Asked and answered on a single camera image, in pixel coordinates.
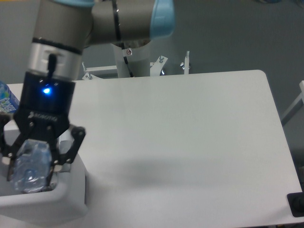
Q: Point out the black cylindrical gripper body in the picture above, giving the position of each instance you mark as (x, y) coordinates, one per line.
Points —
(47, 90)

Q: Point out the clear plastic bottle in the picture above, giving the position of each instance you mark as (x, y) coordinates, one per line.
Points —
(32, 167)

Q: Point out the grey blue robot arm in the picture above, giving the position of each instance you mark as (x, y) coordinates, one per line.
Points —
(82, 23)

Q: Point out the white plastic trash can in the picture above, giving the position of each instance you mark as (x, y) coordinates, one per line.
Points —
(66, 202)

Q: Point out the blue labelled water bottle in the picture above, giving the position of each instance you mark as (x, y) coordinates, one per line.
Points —
(9, 103)

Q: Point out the black clamp at table edge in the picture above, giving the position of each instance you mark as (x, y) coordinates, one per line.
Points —
(296, 203)

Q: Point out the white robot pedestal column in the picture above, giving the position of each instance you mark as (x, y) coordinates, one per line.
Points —
(137, 50)

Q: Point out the white metal base frame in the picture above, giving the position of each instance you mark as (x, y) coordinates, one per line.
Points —
(127, 69)

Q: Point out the white frame at right edge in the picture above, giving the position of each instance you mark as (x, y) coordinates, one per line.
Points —
(294, 107)

